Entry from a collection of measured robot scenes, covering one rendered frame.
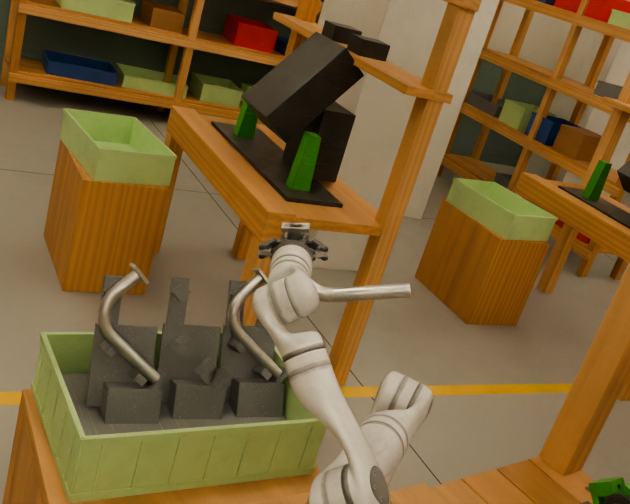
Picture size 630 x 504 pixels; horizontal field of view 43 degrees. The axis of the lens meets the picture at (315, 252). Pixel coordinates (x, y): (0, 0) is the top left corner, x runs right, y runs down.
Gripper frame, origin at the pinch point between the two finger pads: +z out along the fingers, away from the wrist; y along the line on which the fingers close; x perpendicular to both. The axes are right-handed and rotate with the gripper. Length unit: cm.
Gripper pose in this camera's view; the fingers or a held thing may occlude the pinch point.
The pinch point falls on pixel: (295, 240)
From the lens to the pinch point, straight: 156.7
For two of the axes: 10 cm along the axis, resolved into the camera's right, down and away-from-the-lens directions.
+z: 0.2, -3.2, 9.5
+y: -10.0, -0.3, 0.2
